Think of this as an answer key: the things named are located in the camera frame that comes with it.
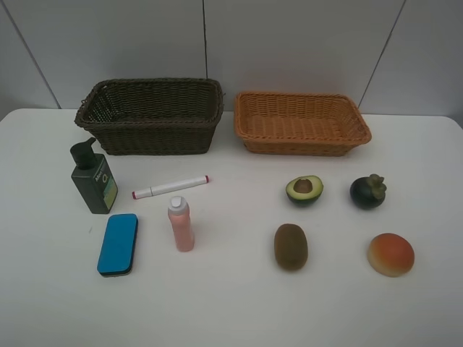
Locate orange wicker basket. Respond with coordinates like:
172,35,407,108
234,92,372,157

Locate blue whiteboard eraser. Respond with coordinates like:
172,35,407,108
96,213,138,277

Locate dark green pump bottle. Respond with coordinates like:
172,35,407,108
70,137,118,214

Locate halved avocado with pit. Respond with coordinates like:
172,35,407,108
285,175,324,207

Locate brown kiwi fruit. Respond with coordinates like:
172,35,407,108
273,223,309,271

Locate dark purple mangosteen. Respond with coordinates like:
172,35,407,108
349,173,387,210

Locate white marker pen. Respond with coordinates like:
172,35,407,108
132,175,210,200

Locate pink bottle white cap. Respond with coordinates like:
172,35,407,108
168,196,195,252

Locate dark brown wicker basket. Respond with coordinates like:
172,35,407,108
75,78,224,155

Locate orange red mango half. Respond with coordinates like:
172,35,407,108
367,233,415,278

